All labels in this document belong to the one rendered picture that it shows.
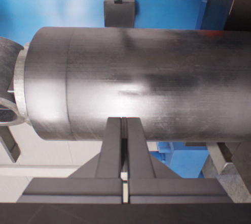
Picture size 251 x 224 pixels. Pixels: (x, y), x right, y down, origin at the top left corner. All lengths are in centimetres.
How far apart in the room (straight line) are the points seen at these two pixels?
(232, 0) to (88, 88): 40
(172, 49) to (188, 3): 45
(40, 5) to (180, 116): 61
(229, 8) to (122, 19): 29
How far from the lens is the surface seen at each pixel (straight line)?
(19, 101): 33
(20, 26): 80
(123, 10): 61
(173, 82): 27
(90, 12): 71
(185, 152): 271
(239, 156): 62
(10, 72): 37
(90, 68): 26
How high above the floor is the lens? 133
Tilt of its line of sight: 1 degrees down
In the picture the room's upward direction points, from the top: 89 degrees counter-clockwise
